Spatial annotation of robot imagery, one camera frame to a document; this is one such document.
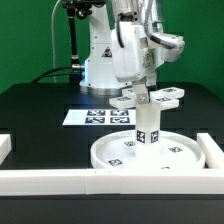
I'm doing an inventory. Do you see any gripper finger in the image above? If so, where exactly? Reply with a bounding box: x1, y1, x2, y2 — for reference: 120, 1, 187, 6
146, 74, 157, 91
132, 79, 149, 104

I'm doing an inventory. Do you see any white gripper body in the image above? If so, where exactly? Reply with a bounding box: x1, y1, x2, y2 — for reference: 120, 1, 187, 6
111, 22, 164, 82

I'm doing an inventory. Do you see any white cross-shaped table base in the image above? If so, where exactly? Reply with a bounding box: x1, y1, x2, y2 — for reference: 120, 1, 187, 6
109, 87, 185, 110

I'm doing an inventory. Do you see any white round table top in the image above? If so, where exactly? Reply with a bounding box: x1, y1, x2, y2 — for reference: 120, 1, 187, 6
90, 130, 205, 171

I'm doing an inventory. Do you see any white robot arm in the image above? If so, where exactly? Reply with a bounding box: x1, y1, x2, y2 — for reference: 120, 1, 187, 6
80, 0, 163, 104

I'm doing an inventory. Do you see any white marker sheet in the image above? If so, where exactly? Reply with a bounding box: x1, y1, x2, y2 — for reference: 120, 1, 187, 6
63, 109, 136, 126

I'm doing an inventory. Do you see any white U-shaped fence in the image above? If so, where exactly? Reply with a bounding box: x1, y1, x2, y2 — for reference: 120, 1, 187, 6
0, 133, 224, 196

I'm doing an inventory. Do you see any black cable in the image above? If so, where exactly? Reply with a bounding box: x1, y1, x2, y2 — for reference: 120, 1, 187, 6
31, 64, 85, 84

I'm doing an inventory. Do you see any black camera stand pole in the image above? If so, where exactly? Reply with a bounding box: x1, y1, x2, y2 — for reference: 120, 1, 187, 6
62, 0, 106, 85

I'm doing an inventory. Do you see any white cable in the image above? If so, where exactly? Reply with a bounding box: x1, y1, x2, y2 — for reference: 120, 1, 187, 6
50, 0, 63, 84

